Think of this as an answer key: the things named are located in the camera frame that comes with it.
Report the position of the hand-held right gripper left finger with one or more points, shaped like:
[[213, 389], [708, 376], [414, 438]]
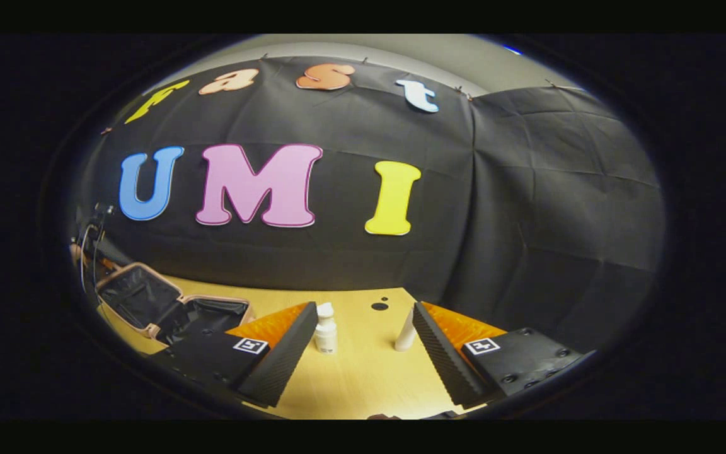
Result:
[[284, 366]]

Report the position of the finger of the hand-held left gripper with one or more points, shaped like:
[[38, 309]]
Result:
[[108, 263]]

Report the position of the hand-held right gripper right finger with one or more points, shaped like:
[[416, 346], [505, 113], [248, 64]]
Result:
[[445, 362]]

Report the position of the pale pink hard-shell suitcase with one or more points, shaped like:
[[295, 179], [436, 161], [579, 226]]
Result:
[[142, 296]]

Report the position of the black backdrop cloth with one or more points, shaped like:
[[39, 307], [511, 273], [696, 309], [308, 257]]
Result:
[[495, 221]]

